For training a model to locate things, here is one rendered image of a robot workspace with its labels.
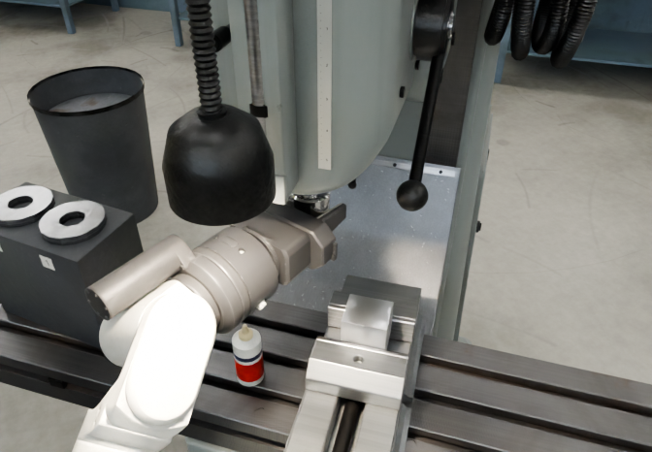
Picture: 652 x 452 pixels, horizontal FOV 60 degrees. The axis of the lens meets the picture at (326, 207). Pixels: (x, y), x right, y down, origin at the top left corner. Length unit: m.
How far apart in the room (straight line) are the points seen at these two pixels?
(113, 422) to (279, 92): 0.29
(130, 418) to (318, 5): 0.35
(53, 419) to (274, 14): 1.85
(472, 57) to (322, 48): 0.50
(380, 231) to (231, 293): 0.55
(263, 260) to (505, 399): 0.45
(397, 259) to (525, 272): 1.55
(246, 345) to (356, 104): 0.42
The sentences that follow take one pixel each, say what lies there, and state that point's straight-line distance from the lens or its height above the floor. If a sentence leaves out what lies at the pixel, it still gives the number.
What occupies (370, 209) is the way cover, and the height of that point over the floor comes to 1.02.
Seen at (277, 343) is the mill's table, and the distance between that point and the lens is 0.91.
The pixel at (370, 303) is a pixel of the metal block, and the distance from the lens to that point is 0.76.
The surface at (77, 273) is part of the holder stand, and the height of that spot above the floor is 1.11.
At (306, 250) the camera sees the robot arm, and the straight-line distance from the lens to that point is 0.61.
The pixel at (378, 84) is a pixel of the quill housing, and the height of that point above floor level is 1.44.
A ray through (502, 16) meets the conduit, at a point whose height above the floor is 1.42.
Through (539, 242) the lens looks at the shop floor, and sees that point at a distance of 2.74.
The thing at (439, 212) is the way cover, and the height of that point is 1.03.
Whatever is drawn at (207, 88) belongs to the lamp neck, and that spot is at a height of 1.50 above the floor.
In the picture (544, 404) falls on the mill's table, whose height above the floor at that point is 0.95.
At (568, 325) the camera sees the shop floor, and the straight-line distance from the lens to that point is 2.39.
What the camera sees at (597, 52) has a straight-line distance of 4.36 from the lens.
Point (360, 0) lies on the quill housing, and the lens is 0.46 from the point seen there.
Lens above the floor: 1.64
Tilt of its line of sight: 36 degrees down
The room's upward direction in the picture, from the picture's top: straight up
